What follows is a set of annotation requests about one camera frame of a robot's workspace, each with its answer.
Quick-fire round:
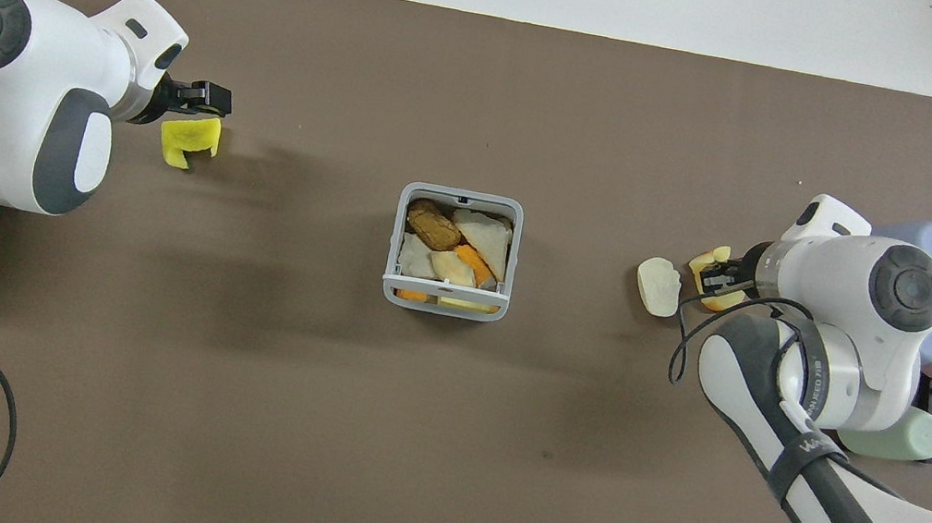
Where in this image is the large white trash piece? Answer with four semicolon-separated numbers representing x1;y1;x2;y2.
443;207;517;284

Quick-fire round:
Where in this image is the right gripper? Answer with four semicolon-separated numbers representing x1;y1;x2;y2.
697;235;773;305

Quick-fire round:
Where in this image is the cream oval food piece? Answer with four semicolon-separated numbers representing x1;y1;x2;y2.
631;254;686;321

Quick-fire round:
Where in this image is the small white trash piece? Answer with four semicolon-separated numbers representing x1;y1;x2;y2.
395;232;442;282

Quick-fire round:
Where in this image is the yellow curled peel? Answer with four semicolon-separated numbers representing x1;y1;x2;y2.
155;110;224;175

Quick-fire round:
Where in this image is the flat yellow trash piece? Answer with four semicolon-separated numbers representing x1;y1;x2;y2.
437;294;500;317

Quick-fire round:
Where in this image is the brown potato piece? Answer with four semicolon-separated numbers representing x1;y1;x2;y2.
403;197;467;255

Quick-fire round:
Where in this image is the yellow banana peel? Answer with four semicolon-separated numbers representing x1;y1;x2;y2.
682;241;755;317

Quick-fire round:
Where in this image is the green bottle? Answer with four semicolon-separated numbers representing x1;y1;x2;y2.
832;397;932;468

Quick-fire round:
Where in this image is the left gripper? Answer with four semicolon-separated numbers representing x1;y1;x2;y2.
134;67;198;133

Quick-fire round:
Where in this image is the beige trash piece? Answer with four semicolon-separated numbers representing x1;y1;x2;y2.
425;247;482;290

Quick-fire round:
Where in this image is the grey square bin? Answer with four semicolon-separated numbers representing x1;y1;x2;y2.
380;179;527;325

